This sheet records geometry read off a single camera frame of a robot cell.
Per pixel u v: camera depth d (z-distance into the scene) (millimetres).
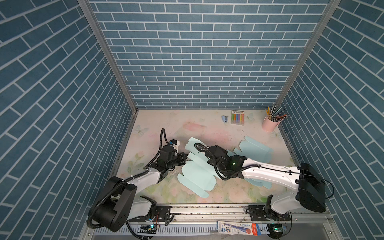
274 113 1033
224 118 1125
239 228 693
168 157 706
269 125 1040
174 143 819
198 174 840
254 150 973
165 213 718
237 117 1148
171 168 760
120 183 444
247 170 517
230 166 568
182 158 770
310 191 416
